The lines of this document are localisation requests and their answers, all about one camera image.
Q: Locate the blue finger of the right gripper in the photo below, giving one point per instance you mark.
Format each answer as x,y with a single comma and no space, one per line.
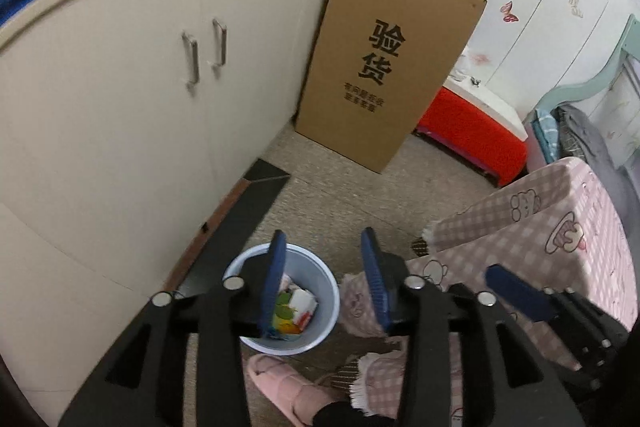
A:
527,299

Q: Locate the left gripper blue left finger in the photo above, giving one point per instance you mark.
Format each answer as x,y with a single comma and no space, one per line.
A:
274,263

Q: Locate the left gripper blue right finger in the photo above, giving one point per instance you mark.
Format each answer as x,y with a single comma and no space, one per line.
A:
379,281

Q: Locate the large cardboard box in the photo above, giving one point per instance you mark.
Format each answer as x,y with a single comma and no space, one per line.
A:
376,67

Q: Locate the green leaf plush wrapper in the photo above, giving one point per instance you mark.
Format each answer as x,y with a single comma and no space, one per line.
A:
283,315

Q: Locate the light blue trash bin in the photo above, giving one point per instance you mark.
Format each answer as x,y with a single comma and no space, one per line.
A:
316,300

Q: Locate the grey folded quilt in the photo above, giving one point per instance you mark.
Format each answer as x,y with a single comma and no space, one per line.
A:
579,138

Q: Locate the beige low cabinet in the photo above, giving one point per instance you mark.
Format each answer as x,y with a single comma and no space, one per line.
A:
124,125

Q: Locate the red storage box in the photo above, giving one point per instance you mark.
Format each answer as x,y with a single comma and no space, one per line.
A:
478,125

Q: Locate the pink checkered tablecloth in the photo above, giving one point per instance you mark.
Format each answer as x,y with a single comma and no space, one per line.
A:
556,228

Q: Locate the pink slipper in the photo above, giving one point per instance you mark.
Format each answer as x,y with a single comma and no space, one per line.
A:
298,399

